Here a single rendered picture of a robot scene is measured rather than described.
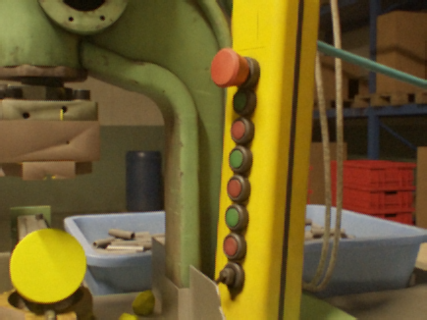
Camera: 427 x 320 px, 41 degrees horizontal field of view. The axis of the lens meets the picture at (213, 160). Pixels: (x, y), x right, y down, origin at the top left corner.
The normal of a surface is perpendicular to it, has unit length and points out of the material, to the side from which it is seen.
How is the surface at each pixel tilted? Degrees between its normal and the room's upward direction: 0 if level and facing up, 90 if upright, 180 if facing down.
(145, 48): 90
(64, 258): 74
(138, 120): 90
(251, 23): 85
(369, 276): 100
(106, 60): 90
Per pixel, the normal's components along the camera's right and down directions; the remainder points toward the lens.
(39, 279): 0.32, -0.23
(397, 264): 0.33, 0.22
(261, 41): -0.73, -0.06
